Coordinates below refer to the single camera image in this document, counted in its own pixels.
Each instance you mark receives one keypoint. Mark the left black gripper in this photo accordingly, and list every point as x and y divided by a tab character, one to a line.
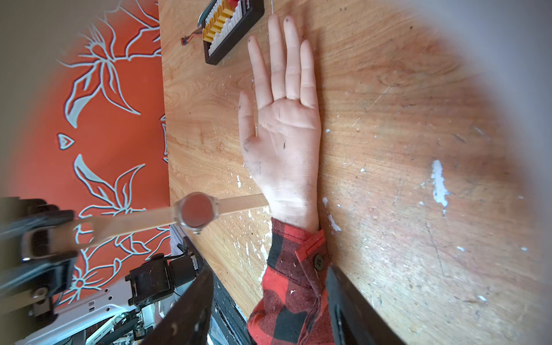
30	277

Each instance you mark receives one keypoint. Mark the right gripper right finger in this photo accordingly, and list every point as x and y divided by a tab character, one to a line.
353	319

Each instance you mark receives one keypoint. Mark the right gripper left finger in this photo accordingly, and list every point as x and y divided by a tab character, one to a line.
188	321

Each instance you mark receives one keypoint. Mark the beige strap wristwatch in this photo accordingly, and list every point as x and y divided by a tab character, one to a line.
194	212

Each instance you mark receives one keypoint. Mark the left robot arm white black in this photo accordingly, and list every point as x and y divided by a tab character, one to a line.
120	306

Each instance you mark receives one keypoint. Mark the red black plaid sleeve forearm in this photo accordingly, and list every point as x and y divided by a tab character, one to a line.
294	306

